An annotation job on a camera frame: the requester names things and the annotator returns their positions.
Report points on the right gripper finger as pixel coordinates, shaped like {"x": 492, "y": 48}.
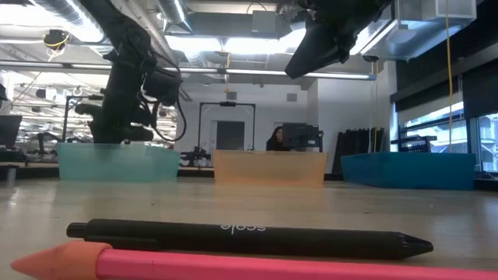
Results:
{"x": 319, "y": 46}

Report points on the black pen with white print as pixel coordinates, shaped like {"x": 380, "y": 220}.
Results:
{"x": 272, "y": 241}

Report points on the background black robot arm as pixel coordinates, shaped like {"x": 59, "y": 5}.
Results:
{"x": 194, "y": 155}

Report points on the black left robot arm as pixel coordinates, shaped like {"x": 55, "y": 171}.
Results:
{"x": 116, "y": 23}

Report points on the teal translucent plastic bin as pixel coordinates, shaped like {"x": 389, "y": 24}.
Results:
{"x": 116, "y": 163}

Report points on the long ceiling light bar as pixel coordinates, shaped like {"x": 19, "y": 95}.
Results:
{"x": 257, "y": 72}

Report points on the black monitor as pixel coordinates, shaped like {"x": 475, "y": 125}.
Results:
{"x": 301, "y": 138}
{"x": 9, "y": 130}

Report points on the person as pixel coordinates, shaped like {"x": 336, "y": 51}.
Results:
{"x": 276, "y": 140}

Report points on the black upright panels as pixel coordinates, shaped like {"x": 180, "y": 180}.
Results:
{"x": 358, "y": 151}

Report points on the orange translucent plastic bin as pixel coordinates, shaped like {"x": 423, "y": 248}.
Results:
{"x": 268, "y": 167}

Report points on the dark metal rack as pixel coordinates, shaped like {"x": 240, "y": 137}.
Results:
{"x": 412, "y": 148}

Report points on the blue plastic bin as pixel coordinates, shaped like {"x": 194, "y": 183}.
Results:
{"x": 408, "y": 171}

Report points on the pink pencil with orange eraser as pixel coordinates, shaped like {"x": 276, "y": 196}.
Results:
{"x": 233, "y": 268}

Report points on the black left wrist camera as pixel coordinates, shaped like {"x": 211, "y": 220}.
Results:
{"x": 161, "y": 85}

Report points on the dark security camera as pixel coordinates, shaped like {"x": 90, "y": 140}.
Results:
{"x": 370, "y": 58}

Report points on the grey square wall vent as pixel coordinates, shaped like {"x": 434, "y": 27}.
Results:
{"x": 231, "y": 95}
{"x": 292, "y": 97}

